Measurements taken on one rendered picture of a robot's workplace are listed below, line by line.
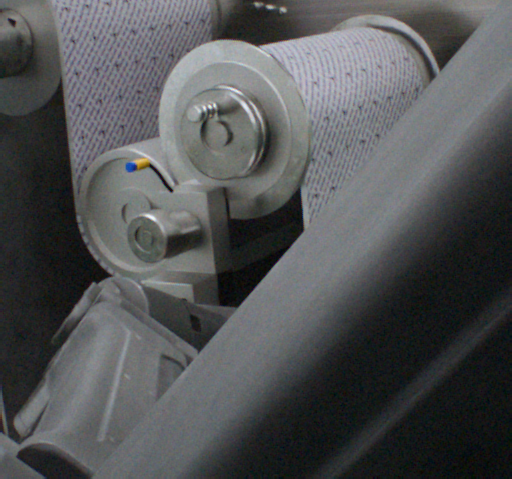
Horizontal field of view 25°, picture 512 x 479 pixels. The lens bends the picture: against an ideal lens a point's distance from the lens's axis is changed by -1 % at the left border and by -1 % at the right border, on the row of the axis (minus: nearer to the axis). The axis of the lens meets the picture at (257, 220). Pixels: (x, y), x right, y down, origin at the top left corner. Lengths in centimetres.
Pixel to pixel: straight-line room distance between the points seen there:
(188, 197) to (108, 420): 56
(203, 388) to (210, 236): 80
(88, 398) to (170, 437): 27
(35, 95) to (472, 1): 45
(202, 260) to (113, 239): 13
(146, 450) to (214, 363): 2
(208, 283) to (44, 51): 28
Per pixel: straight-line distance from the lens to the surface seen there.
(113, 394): 45
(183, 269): 97
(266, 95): 92
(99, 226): 107
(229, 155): 93
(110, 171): 105
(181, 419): 15
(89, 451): 36
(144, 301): 73
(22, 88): 111
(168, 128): 99
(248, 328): 15
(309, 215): 93
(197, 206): 95
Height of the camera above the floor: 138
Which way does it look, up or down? 12 degrees down
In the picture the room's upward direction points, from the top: 6 degrees counter-clockwise
